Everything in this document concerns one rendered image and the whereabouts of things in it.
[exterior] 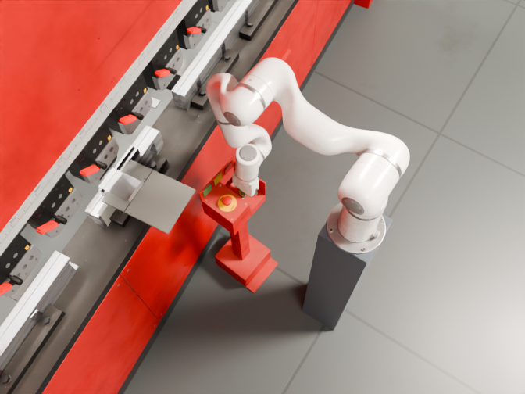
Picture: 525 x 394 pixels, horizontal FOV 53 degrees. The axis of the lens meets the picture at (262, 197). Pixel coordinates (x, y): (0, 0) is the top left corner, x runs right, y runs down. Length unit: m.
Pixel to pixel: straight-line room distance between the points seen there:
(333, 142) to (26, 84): 0.75
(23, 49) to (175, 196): 0.74
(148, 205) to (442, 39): 2.45
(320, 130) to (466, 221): 1.75
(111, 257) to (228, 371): 0.98
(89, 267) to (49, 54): 0.82
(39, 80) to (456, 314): 2.18
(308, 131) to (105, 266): 0.89
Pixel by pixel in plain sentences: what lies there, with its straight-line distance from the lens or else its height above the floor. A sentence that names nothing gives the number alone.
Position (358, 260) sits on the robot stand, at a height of 0.98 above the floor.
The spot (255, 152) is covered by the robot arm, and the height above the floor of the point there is 1.05.
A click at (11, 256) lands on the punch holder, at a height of 1.27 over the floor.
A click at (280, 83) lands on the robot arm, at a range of 1.44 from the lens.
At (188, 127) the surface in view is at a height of 0.87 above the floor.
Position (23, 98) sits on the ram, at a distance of 1.34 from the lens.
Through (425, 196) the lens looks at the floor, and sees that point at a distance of 3.01.
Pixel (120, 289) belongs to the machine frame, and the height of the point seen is 0.75.
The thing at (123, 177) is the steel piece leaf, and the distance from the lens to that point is 1.87.
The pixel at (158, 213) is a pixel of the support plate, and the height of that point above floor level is 1.00.
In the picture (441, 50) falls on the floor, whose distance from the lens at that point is 3.63.
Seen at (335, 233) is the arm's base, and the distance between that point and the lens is 1.72.
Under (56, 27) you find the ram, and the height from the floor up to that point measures 1.68.
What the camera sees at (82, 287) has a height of 0.88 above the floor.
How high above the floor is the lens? 2.59
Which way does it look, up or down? 64 degrees down
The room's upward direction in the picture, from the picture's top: 2 degrees counter-clockwise
